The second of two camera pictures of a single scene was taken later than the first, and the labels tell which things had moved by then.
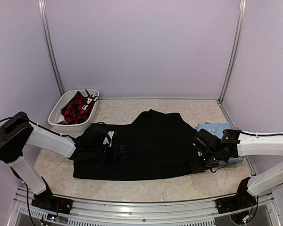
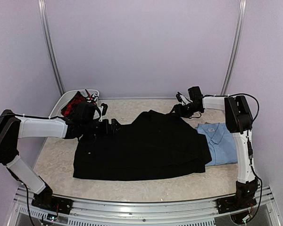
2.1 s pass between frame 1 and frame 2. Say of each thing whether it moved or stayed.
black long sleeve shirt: stayed
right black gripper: moved
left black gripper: moved
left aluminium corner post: stayed
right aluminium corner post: stayed
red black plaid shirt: stayed
